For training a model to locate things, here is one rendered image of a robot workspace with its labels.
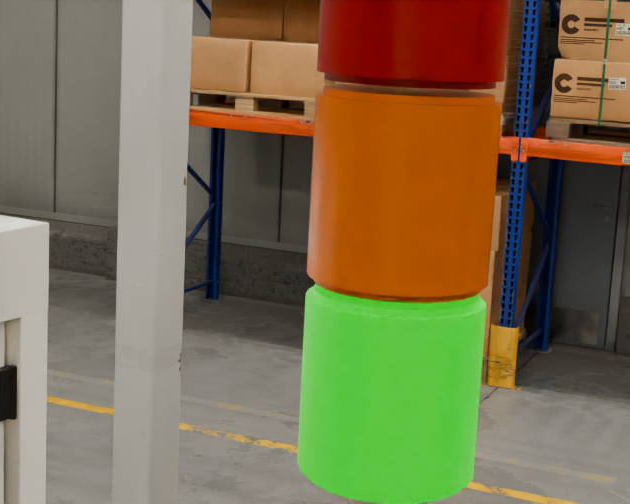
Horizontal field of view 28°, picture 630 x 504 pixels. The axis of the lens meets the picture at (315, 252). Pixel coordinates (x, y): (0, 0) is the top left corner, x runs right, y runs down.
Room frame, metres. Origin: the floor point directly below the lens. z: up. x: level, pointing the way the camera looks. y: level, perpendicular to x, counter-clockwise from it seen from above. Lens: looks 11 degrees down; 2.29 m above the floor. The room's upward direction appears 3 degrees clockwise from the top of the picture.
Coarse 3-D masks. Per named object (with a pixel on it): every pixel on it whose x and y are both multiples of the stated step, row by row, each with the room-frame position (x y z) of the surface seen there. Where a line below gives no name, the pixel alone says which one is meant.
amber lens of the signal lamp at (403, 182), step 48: (336, 96) 0.33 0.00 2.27; (384, 96) 0.32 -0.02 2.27; (432, 96) 0.32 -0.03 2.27; (480, 96) 0.33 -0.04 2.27; (336, 144) 0.32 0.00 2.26; (384, 144) 0.31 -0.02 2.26; (432, 144) 0.31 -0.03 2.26; (480, 144) 0.32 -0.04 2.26; (336, 192) 0.32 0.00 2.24; (384, 192) 0.31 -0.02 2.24; (432, 192) 0.31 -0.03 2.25; (480, 192) 0.32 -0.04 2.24; (336, 240) 0.32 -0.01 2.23; (384, 240) 0.31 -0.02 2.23; (432, 240) 0.31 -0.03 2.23; (480, 240) 0.32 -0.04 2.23; (336, 288) 0.32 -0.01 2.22; (384, 288) 0.31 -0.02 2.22; (432, 288) 0.31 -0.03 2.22; (480, 288) 0.33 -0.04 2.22
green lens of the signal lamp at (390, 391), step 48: (336, 336) 0.32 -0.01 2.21; (384, 336) 0.31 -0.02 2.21; (432, 336) 0.32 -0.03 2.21; (480, 336) 0.33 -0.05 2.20; (336, 384) 0.32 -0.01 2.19; (384, 384) 0.31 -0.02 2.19; (432, 384) 0.32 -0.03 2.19; (336, 432) 0.32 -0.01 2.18; (384, 432) 0.31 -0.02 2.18; (432, 432) 0.32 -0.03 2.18; (336, 480) 0.32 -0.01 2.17; (384, 480) 0.31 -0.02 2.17; (432, 480) 0.32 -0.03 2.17
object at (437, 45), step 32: (320, 0) 0.34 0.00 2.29; (352, 0) 0.32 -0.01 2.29; (384, 0) 0.32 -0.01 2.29; (416, 0) 0.31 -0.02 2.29; (448, 0) 0.31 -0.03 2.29; (480, 0) 0.32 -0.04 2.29; (320, 32) 0.33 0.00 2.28; (352, 32) 0.32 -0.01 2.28; (384, 32) 0.32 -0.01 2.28; (416, 32) 0.31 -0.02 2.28; (448, 32) 0.31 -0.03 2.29; (480, 32) 0.32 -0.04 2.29; (320, 64) 0.33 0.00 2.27; (352, 64) 0.32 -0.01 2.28; (384, 64) 0.31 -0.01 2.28; (416, 64) 0.31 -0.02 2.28; (448, 64) 0.31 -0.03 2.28; (480, 64) 0.32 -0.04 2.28
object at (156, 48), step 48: (144, 0) 2.86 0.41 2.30; (192, 0) 2.94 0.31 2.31; (144, 48) 2.86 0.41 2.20; (144, 96) 2.86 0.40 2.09; (144, 144) 2.86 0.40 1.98; (144, 192) 2.86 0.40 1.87; (144, 240) 2.86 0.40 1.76; (144, 288) 2.86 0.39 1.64; (144, 336) 2.85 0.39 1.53; (144, 384) 2.85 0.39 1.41; (144, 432) 2.85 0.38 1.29; (144, 480) 2.85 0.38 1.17
